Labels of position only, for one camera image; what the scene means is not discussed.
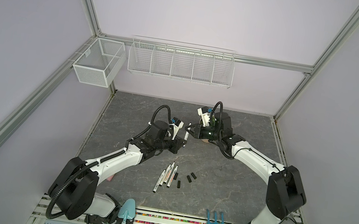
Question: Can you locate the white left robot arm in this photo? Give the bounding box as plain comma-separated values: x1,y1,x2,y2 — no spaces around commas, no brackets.
46,135,187,221

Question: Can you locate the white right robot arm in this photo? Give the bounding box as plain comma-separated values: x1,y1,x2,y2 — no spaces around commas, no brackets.
185,124,307,224

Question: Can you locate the teal garden trowel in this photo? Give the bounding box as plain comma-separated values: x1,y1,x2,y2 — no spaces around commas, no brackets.
118,198,136,224

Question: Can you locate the white marker pen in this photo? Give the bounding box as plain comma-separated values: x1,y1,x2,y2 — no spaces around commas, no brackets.
153,170,165,193
159,164,172,186
166,165,178,188
163,162,175,183

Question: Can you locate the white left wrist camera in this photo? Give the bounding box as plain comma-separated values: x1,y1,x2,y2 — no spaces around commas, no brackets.
170,117,184,140

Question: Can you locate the white mesh basket small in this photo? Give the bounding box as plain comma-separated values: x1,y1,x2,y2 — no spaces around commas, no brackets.
73,38,126,88

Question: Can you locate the white wire basket long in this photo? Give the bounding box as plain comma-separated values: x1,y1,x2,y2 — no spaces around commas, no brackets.
127,36,236,88

